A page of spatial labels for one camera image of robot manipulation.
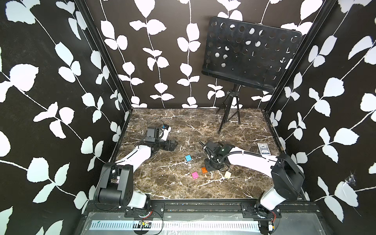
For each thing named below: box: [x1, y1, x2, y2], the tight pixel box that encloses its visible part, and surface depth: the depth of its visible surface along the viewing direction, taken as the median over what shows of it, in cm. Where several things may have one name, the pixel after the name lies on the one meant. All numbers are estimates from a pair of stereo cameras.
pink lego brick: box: [191, 171, 200, 180], surface depth 87 cm
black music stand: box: [201, 16, 303, 135], surface depth 67 cm
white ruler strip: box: [89, 220, 261, 231], surface depth 71 cm
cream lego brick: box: [224, 170, 232, 179], surface depth 87 cm
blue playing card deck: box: [256, 142, 272, 156], surface depth 98 cm
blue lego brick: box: [185, 154, 193, 162], surface depth 94 cm
